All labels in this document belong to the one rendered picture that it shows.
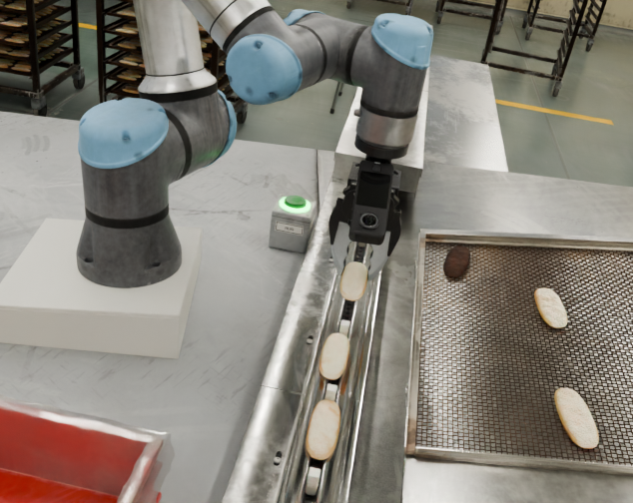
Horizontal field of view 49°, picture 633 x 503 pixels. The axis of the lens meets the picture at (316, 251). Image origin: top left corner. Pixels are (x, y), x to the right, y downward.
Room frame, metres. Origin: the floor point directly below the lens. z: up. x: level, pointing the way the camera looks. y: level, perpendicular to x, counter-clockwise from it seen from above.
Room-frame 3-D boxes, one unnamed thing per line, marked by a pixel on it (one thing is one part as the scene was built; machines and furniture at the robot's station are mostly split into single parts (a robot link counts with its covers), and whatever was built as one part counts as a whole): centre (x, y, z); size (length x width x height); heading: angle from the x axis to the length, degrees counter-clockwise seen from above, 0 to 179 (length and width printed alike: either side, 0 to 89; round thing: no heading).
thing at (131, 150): (0.87, 0.28, 1.05); 0.13 x 0.12 x 0.14; 157
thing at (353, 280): (0.84, -0.06, 0.92); 0.10 x 0.04 x 0.01; 176
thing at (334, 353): (0.75, -0.05, 0.86); 0.10 x 0.04 x 0.01; 175
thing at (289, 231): (1.09, 0.05, 0.84); 0.08 x 0.08 x 0.11; 86
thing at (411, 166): (1.92, -0.14, 0.89); 1.25 x 0.18 x 0.09; 176
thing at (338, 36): (0.89, 0.04, 1.23); 0.11 x 0.11 x 0.08; 67
